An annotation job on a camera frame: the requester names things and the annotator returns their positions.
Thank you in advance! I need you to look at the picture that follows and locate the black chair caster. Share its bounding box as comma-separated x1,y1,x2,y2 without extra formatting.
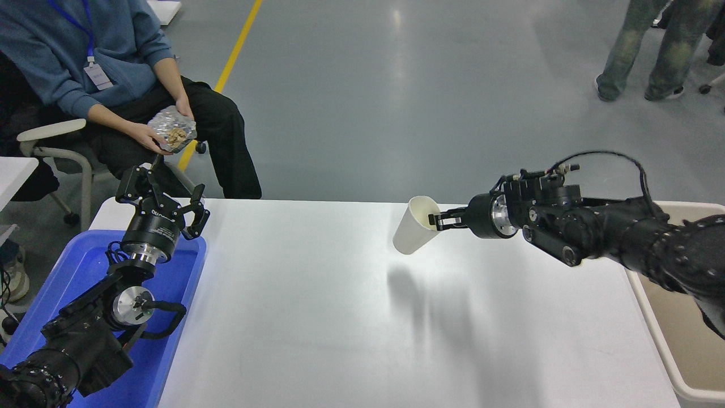
698,73,725,95

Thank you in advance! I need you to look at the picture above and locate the white paper cup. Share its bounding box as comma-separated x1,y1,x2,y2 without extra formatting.
393,195,441,255

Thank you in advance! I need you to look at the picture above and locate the person's right hand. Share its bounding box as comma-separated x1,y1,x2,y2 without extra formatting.
129,121,173,156

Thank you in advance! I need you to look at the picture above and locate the black jacket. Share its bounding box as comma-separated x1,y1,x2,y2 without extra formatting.
0,51,62,202

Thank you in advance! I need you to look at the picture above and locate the white side table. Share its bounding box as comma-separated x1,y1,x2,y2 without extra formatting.
0,157,39,212

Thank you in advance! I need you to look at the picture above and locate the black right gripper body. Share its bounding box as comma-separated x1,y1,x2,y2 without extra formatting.
466,193,498,239

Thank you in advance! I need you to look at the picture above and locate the white sneaker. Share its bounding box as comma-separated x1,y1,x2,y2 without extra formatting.
0,244,30,303

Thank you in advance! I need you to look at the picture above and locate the silver foil bag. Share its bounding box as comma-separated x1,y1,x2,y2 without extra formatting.
146,105,198,154

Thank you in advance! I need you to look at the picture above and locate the white id badge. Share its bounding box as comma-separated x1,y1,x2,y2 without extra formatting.
83,61,114,91

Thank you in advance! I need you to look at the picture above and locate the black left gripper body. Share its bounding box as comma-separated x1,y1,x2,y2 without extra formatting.
125,199,186,251

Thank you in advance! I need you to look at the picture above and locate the blue plastic tray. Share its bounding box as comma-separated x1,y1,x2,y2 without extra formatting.
0,229,207,408

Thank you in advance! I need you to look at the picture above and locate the person's left hand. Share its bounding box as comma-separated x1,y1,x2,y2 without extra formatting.
174,95,197,121

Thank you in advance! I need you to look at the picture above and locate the person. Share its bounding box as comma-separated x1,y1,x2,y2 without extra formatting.
595,0,725,103
0,0,262,200

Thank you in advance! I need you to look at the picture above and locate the grey office chair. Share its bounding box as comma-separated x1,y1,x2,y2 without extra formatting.
16,118,207,230

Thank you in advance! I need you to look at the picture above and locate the large pale bin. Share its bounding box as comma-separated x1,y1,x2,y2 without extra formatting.
623,201,725,404

